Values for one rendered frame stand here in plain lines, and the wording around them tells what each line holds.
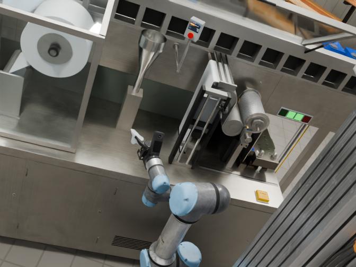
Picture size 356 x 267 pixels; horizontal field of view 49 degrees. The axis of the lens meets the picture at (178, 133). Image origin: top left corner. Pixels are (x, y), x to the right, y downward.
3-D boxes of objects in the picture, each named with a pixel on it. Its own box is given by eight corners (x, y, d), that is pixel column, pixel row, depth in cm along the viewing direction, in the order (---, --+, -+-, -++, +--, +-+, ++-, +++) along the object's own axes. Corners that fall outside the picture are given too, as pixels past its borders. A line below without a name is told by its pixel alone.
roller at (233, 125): (219, 133, 234) (228, 117, 227) (215, 108, 254) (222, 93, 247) (238, 138, 237) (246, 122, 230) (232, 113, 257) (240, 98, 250)
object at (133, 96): (110, 130, 236) (137, 47, 202) (113, 116, 247) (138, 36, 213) (133, 135, 239) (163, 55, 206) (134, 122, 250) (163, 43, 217)
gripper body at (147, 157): (135, 150, 188) (141, 169, 180) (143, 138, 184) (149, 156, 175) (150, 152, 192) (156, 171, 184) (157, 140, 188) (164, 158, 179)
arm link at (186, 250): (196, 278, 176) (208, 261, 169) (169, 282, 171) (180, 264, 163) (188, 255, 185) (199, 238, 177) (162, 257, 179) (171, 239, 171)
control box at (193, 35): (181, 37, 197) (189, 19, 191) (186, 33, 202) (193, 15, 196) (194, 43, 196) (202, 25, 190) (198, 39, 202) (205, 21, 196)
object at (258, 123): (264, 119, 227) (264, 130, 231) (263, 117, 228) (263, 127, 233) (251, 121, 227) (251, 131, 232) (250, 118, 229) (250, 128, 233)
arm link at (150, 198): (165, 207, 182) (173, 192, 176) (142, 208, 177) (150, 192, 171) (161, 194, 188) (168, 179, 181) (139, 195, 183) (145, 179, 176)
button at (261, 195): (257, 200, 234) (259, 197, 232) (255, 191, 239) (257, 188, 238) (267, 203, 235) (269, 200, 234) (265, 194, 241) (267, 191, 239)
